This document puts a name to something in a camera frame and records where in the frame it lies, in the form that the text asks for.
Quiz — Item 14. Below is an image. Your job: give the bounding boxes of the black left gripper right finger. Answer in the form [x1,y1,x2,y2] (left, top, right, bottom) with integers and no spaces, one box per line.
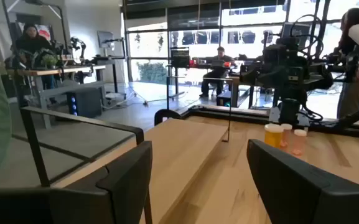
[246,138,359,224]

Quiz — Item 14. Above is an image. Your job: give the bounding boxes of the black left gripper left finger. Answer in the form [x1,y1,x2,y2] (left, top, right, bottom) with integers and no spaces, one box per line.
[0,140,154,224]

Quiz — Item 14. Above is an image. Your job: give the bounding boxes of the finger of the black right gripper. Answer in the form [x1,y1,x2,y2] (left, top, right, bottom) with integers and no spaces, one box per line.
[240,61,275,87]
[308,65,335,91]

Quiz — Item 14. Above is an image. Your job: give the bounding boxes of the small pink pill bottle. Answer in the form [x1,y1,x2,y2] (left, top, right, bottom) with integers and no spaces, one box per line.
[280,123,293,149]
[292,129,308,157]

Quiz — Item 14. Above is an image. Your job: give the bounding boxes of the large orange pill bottle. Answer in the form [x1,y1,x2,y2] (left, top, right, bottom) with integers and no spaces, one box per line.
[264,123,284,149]

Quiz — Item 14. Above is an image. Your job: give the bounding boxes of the grey monitor on arm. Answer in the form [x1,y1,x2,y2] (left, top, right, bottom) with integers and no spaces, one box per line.
[96,30,115,49]

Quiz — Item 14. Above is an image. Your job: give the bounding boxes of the wooden background table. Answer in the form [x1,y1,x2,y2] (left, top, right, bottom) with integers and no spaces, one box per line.
[228,75,252,108]

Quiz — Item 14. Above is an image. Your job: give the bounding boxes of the grey background monitor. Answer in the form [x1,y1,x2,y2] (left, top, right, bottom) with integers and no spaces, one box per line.
[281,22,311,40]

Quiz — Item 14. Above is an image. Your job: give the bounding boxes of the person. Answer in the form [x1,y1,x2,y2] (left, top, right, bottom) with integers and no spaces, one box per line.
[199,45,238,98]
[13,23,56,91]
[336,7,359,119]

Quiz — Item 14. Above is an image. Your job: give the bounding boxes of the black screen on stand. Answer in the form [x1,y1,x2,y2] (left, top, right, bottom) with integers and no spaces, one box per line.
[166,46,191,100]

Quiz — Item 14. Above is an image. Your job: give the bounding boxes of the black computer blue lights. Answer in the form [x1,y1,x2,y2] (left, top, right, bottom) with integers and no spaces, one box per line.
[65,88,103,118]

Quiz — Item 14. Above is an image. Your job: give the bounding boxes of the green hedge outside window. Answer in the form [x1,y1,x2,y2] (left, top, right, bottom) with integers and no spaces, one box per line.
[136,61,168,85]

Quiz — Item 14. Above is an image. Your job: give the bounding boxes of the wooden desk grey legs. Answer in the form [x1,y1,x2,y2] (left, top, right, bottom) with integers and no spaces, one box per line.
[6,64,107,130]

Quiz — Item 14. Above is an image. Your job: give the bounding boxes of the small potted desk plant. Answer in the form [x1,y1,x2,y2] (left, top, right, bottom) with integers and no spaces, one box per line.
[40,54,59,70]

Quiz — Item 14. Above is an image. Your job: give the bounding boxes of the black aluminium table frame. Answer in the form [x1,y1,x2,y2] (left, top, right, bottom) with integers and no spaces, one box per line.
[180,99,359,140]

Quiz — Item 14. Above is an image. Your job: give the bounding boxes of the red white wall poster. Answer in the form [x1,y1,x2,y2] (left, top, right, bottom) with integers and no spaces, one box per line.
[17,21,55,42]

